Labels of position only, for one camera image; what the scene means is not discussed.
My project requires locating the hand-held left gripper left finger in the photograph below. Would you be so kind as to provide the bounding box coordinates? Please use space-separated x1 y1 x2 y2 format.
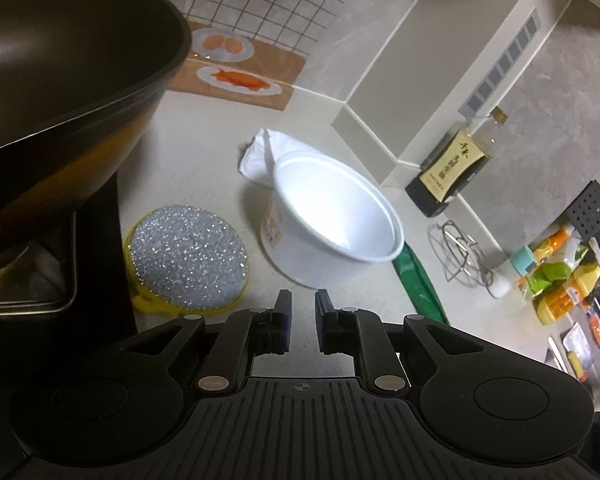
122 289 293 395

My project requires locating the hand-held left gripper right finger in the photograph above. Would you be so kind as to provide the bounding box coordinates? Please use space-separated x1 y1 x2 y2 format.
314 288 483 397

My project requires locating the round silver yellow scrubber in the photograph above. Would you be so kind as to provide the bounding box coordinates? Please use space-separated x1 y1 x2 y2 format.
124 204 252 317

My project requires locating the white disposable bowl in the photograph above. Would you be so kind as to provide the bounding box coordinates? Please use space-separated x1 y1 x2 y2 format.
259 151 405 289

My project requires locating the green plastic packet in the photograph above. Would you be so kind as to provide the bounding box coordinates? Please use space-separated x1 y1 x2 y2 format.
391 244 451 326

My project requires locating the crumpled white tissue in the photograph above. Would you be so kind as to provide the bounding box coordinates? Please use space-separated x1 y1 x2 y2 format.
238 128 321 188

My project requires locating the black gas stove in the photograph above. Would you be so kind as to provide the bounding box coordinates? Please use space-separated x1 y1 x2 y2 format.
0 167 138 386

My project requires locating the soy sauce bottle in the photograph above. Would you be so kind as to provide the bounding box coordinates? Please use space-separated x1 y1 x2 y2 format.
405 106 510 218

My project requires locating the teal lid salt shaker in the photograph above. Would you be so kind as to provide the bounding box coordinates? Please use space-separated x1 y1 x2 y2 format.
489 246 537 301

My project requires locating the yellow bottle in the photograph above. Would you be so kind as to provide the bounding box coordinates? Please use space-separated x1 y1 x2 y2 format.
536 262 600 327

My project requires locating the black wok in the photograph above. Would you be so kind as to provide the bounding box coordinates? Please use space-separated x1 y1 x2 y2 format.
0 0 193 241

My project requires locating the metal wire steaming rack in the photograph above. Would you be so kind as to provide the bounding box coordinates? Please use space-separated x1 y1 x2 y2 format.
427 220 498 292

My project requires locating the food print wall sticker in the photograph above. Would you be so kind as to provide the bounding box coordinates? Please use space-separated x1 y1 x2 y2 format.
167 20 308 111

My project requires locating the wall vent grille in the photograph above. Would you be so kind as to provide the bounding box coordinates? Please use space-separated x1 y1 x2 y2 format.
459 7 540 116

